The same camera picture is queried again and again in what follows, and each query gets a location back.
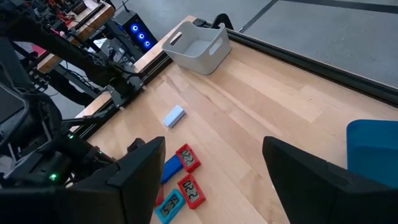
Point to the computer tower with blue lights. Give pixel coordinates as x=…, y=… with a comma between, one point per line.
x=136, y=34

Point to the teal blue bin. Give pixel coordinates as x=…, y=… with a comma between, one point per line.
x=373, y=152

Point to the red digital clock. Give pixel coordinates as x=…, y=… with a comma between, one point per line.
x=188, y=158
x=191, y=191

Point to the light blue rectangular box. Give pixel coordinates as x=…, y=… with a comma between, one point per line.
x=174, y=116

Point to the teal digital clock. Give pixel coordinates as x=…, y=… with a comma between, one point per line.
x=169, y=207

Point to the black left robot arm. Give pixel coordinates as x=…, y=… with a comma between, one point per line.
x=62, y=49

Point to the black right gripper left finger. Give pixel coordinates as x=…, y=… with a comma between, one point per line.
x=140, y=180

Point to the wooden workbench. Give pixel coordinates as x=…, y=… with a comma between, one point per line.
x=93, y=18

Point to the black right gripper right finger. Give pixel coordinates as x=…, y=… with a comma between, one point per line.
x=317, y=193

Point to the black frame clamp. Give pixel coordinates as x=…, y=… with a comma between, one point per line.
x=222, y=19

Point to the grey plastic bin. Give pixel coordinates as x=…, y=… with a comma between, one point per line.
x=199, y=59

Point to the dark blue rectangular block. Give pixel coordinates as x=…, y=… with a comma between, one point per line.
x=171, y=168

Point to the black metal table frame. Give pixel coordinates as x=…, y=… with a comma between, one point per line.
x=311, y=68

